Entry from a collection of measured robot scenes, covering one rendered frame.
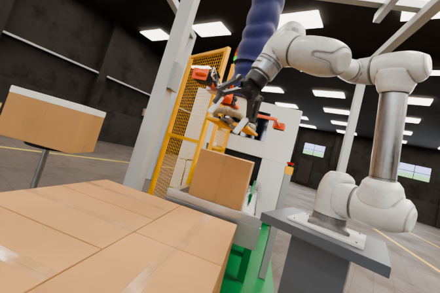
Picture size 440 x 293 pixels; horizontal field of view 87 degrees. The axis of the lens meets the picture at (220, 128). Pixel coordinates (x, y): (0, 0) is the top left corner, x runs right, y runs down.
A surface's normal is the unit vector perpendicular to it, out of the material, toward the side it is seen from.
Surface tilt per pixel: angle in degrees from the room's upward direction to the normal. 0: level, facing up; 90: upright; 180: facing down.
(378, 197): 95
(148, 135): 90
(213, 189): 90
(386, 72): 106
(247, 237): 90
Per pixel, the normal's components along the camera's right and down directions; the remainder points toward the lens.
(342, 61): 0.40, 0.40
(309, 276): -0.54, -0.22
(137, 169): -0.18, -0.14
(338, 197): -0.75, -0.23
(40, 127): 0.07, -0.07
